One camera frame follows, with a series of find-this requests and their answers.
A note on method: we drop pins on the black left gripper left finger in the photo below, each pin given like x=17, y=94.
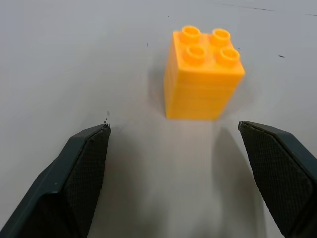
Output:
x=74, y=173

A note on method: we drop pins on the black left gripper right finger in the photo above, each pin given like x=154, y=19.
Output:
x=277, y=168

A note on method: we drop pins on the orange studded building block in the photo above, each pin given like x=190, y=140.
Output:
x=200, y=84

